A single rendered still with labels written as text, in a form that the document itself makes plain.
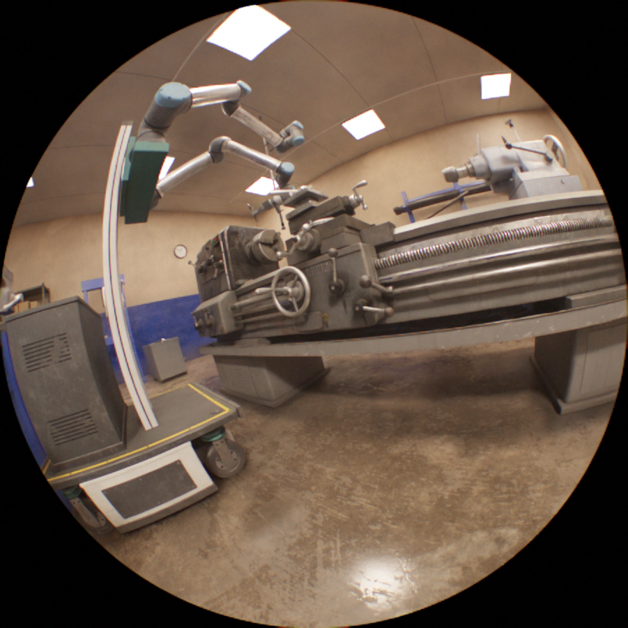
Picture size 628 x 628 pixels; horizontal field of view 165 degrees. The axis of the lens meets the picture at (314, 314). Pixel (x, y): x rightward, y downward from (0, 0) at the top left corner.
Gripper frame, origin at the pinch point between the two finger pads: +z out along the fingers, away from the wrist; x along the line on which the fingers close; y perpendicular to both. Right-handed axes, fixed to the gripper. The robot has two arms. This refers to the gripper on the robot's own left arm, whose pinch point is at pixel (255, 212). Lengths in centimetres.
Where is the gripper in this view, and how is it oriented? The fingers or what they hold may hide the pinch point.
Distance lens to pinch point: 166.6
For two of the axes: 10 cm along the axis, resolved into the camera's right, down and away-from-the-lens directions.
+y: -4.5, -8.3, -3.2
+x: 0.3, 3.4, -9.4
